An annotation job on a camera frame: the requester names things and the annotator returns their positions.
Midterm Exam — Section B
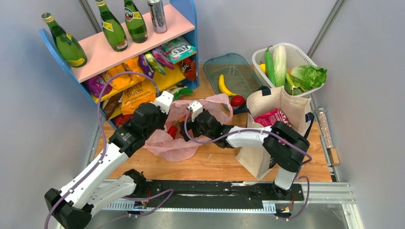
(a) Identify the yellow bell pepper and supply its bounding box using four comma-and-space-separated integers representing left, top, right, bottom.
258, 63, 267, 75

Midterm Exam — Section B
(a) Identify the green white snack bag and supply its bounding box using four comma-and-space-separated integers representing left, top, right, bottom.
166, 83, 193, 101

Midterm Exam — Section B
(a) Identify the red pomegranate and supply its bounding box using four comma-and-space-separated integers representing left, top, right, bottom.
230, 95, 245, 107

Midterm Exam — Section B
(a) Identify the green glass bottle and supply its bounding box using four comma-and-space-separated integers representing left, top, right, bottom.
41, 12, 88, 68
96, 0, 128, 52
124, 0, 148, 43

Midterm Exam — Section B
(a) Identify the purple snack bag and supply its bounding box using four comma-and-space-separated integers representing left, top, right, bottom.
84, 74, 106, 98

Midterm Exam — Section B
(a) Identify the napa cabbage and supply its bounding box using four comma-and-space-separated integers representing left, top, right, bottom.
273, 45, 287, 87

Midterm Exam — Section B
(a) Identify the colourful striped candy packet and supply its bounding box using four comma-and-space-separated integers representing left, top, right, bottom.
144, 51, 166, 75

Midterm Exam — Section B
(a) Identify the long green chili pepper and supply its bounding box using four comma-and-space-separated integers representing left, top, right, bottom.
264, 45, 276, 86

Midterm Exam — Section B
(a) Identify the orange snack bag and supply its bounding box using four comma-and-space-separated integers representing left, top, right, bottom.
103, 57, 147, 91

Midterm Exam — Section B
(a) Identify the white plastic basket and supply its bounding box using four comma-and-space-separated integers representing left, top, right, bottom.
252, 43, 323, 97

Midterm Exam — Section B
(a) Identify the green glass bottle left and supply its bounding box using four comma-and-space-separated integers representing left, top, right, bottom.
41, 12, 88, 68

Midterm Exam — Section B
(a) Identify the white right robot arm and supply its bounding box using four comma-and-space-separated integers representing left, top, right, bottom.
180, 110, 312, 199

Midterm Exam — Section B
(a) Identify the honey dijon chips bag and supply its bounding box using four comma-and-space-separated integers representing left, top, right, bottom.
120, 80, 156, 115

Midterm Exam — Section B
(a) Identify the pink candy packet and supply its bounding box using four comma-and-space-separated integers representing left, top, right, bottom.
151, 46, 175, 70

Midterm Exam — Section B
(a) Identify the red hand cooked chips bag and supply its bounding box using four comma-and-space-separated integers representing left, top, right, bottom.
254, 108, 293, 127

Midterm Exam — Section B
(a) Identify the cream canvas tote bag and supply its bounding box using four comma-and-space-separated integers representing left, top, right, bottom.
233, 86, 314, 180

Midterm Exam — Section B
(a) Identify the silver drink can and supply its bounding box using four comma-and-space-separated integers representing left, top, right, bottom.
147, 0, 167, 33

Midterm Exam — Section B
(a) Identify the green lettuce leaf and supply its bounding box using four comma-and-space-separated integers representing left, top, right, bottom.
290, 65, 327, 90

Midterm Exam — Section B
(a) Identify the yellow banana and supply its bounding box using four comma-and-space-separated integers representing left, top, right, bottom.
218, 74, 236, 96

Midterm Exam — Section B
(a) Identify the red patterned snack bag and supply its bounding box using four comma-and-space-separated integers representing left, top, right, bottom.
113, 114, 133, 127

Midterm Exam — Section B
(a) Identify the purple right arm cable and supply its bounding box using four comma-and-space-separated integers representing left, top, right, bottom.
183, 107, 313, 221

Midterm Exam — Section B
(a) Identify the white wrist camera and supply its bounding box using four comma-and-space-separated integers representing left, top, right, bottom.
153, 91, 174, 115
187, 100, 203, 122

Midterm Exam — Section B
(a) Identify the green glass bottle middle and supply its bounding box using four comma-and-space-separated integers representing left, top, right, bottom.
96, 0, 128, 52

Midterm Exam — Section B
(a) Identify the green leafy vegetable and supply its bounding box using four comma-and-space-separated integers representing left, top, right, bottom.
284, 72, 303, 95

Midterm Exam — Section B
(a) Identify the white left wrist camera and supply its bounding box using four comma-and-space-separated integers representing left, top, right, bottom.
153, 91, 174, 115

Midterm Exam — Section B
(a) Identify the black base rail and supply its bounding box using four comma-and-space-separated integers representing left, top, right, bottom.
129, 180, 304, 209

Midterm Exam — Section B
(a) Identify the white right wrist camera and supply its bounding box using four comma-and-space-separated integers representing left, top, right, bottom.
187, 100, 203, 122

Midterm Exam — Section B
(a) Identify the glass tube of beads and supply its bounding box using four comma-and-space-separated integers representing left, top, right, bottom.
315, 107, 334, 149

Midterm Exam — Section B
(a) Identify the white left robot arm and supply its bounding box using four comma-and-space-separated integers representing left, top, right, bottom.
44, 100, 171, 229

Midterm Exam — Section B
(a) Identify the pink plastic grocery bag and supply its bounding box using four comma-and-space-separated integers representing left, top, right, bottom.
144, 94, 233, 162

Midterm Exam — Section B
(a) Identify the purple candy packet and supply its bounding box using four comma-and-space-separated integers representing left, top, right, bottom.
138, 54, 154, 79

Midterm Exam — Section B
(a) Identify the red chili pepper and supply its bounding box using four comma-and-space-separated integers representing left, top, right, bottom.
167, 125, 178, 139

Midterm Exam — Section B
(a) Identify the teal transparent plastic tray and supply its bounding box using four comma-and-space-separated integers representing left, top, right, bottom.
203, 53, 263, 99

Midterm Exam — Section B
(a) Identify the green glass bottle right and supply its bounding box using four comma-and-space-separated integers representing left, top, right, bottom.
124, 0, 148, 43

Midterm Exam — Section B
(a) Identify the red dark snack bag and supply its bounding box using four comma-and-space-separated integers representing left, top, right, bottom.
178, 57, 197, 82

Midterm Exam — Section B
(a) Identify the teal foxs candy bag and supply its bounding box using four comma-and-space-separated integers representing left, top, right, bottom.
161, 36, 196, 63

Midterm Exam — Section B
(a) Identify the blue pink snack shelf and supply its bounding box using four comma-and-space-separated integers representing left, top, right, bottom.
39, 0, 200, 129

